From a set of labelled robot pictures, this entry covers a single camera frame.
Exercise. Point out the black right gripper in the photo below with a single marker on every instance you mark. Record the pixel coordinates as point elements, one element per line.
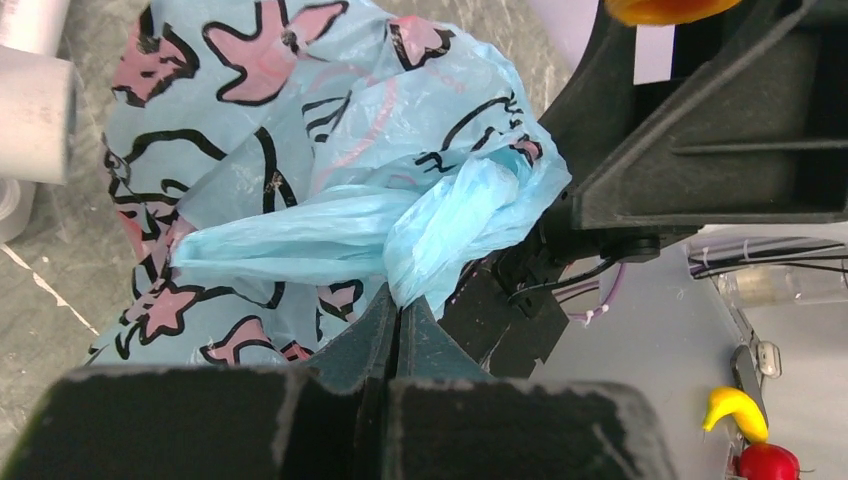
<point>749,128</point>

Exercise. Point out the yellow fake banana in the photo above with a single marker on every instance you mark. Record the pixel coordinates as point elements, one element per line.
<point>749,418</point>

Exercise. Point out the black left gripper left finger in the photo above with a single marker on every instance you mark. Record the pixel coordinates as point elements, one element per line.
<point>319,419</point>

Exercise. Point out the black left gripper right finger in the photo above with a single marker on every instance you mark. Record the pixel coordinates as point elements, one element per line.
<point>447,419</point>

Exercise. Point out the red fake fruit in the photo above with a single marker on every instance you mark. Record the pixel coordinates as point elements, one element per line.
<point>768,462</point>

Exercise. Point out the blue printed plastic bag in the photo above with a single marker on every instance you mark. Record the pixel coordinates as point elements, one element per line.
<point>275,163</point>

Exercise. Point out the white vertical pipe with fittings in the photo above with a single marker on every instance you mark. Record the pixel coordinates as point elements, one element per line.
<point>38,108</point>

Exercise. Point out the orange plastic faucet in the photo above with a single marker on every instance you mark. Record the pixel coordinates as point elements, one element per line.
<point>665,12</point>

